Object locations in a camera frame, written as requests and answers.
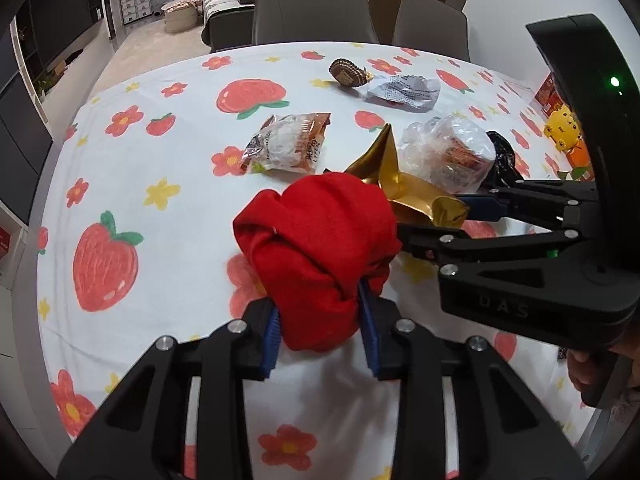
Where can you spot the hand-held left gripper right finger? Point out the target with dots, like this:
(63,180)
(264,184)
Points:
(370,345)

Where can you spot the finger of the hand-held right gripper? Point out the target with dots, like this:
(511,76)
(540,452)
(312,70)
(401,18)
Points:
(425,240)
(482,208)

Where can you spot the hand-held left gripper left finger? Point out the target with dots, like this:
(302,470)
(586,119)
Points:
(272,340)

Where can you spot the black plastic bag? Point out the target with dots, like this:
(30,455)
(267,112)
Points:
(502,157)

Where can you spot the gold foil wrapper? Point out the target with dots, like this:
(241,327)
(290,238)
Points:
(385,170)

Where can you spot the red cloth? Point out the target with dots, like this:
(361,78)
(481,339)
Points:
(320,240)

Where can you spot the brown and white snack packet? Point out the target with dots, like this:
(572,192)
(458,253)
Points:
(285,142)

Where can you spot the round brown chocolate wrapper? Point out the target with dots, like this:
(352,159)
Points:
(345,71)

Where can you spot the person's right hand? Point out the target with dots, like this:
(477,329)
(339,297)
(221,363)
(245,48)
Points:
(575,370)

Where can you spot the orange box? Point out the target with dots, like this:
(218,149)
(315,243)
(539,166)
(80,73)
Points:
(582,157)

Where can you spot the yellow toy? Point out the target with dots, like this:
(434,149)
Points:
(562,127)

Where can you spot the red box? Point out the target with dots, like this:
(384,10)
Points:
(547,92)

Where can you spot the crumpled silver wrapper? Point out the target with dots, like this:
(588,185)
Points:
(405,91)

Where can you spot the strawberry print tablecloth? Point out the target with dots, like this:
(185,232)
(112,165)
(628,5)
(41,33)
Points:
(165,240)

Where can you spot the grey dining chair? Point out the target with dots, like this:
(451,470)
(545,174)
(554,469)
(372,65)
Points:
(430,25)
(310,5)

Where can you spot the dark grey sofa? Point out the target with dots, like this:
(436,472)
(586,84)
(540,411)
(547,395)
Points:
(225,27)

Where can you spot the beige round ottoman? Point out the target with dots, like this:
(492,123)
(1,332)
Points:
(182,17)

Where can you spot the white drawer cabinet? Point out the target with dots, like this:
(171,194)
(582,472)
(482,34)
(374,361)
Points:
(136,5)

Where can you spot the black television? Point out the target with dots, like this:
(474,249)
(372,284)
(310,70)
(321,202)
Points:
(65,25)

